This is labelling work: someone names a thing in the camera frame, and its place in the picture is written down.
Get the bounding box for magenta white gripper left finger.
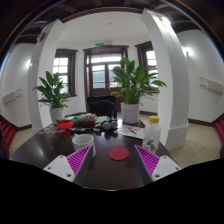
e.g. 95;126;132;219
44;145;93;186

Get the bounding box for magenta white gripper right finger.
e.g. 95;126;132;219
135;145;181;182

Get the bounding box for white ceramic mug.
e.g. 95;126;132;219
72;134;96;155

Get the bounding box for clear bottle yellow cap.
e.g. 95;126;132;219
142;115;161;153

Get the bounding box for red round coaster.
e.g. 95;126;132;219
108;147;129;161

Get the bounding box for white paper sheet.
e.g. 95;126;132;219
115;124;144;139

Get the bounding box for red plastic box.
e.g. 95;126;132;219
56;120;75;129

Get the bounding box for snack basket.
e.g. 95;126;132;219
76;113;96;128

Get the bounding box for green book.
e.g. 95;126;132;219
95;116;108;124

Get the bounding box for grey black headphones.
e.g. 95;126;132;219
102;120;118;131

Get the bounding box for black office chair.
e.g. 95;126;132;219
87;96;117;118

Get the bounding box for small potted green plant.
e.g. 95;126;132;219
34;71;71;124

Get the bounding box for large potted green plant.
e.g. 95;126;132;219
112;57;166;124

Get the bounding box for right white pillar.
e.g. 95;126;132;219
141;9;190;151

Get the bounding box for white pillar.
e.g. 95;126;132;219
26;18;67;132
141;9;190;151

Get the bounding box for left wooden framed window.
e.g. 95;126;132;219
53;49;77;97

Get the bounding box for wooden framed window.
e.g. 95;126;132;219
53;49;77;97
136;41;158;93

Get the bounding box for dark wooden double door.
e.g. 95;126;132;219
83;45;129;113

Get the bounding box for right wooden framed window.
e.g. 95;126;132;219
136;41;158;93

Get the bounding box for left white pillar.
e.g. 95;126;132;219
26;18;67;132

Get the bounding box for left wall radiator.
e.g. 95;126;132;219
2;90;22;104

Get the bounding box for wall radiator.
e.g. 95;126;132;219
199;77;224;94
2;90;22;104

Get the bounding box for right wall radiator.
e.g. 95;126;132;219
199;77;224;94

